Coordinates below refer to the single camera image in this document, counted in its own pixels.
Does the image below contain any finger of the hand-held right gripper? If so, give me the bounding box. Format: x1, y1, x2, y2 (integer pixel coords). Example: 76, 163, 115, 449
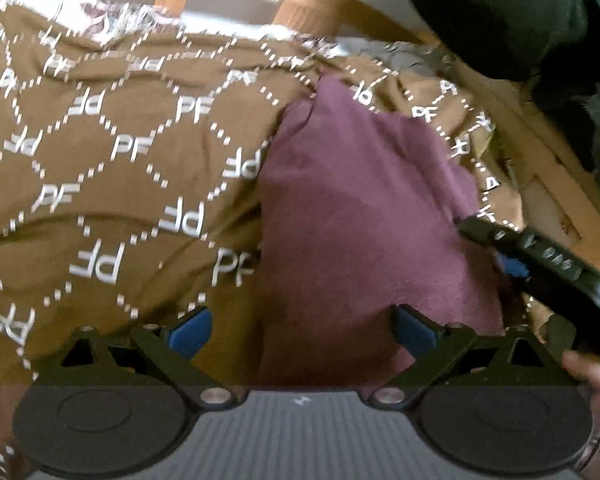
456, 216, 532, 281

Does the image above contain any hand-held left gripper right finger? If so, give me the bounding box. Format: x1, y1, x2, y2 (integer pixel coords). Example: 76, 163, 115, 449
370, 304, 568, 411

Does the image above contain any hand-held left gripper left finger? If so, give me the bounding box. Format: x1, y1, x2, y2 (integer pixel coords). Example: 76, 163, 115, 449
55, 306, 236, 411

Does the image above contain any purple garment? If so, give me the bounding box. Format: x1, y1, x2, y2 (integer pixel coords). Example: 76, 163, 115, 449
257, 75, 518, 387

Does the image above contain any person's right hand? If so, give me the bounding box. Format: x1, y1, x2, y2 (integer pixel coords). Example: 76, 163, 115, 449
562, 351, 600, 461

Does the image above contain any grey cloth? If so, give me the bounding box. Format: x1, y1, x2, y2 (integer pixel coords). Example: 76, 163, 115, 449
330, 35, 457, 77

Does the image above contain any black cloth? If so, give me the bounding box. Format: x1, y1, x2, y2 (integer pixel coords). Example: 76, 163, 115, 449
399, 0, 600, 176

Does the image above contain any brown printed blanket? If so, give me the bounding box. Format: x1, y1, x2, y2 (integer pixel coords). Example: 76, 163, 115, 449
0, 0, 531, 480

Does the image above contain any white floral cloth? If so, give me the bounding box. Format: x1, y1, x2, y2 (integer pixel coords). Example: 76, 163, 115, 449
0, 0, 187, 47

